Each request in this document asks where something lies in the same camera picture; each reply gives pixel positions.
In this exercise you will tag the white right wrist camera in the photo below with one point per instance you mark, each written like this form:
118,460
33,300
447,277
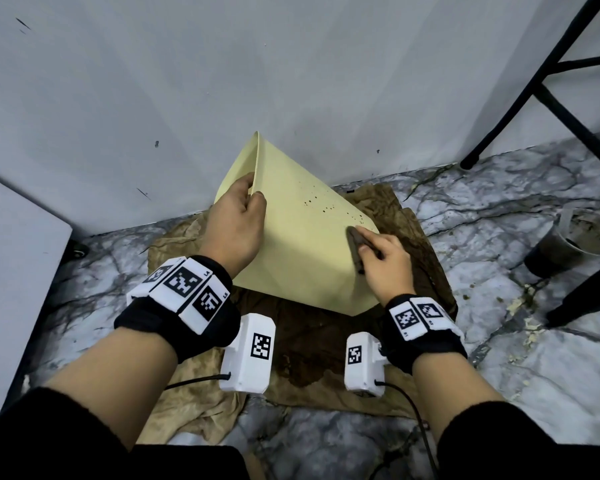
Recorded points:
362,374

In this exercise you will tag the person's right forearm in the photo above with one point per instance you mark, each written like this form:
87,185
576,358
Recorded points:
455,389

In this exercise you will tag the black metal chair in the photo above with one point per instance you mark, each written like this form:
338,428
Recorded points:
562,49

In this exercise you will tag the stained brown floor cloth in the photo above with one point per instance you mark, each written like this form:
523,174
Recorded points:
310,344

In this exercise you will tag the person's right hand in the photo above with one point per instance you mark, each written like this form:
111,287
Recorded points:
392,269

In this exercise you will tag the black wristband with markers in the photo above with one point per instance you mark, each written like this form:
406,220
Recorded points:
165,329
430,347

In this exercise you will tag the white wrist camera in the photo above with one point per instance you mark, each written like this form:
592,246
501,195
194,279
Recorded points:
247,367
362,374

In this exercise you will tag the white panel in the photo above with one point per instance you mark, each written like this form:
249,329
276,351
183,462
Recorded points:
20,294

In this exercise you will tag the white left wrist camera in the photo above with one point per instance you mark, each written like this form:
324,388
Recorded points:
247,367

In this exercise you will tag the black left wristband with markers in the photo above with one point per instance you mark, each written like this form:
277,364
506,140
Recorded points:
165,329

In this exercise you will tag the clear plastic cup with dirt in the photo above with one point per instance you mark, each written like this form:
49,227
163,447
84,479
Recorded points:
555,249

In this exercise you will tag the black right wristband with markers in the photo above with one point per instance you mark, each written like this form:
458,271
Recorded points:
430,347

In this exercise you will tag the pale yellow plastic bin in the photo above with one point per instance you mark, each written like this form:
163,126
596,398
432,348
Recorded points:
300,254

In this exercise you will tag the person's left hand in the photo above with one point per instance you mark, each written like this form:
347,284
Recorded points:
232,229

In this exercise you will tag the black caster wheel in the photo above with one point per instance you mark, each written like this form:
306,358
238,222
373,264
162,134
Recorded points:
78,250

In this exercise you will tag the brown rag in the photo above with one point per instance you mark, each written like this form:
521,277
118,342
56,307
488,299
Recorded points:
356,244

